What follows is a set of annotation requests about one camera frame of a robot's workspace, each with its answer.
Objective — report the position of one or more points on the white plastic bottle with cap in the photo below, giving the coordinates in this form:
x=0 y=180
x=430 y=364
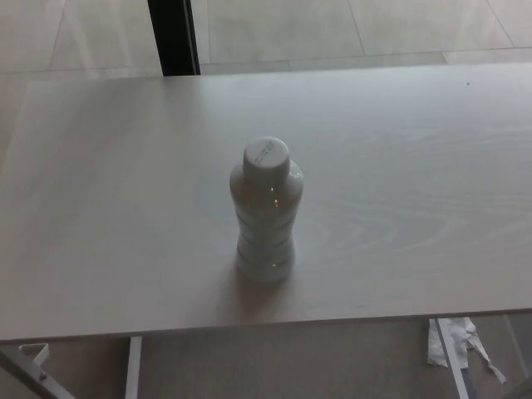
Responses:
x=264 y=216

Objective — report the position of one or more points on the white metal table leg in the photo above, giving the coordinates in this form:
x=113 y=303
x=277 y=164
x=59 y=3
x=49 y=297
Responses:
x=133 y=367

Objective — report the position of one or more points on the crumpled white paper scrap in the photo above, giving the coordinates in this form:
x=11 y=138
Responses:
x=459 y=332

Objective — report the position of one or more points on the white slanted table leg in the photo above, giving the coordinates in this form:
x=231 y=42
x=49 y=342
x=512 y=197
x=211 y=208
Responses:
x=455 y=361

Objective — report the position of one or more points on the black vertical door frame post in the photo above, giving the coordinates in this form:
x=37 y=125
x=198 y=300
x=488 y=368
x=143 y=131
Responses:
x=172 y=37

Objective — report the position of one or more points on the white metal table frame bracket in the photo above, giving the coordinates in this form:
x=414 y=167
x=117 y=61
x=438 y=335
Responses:
x=29 y=370

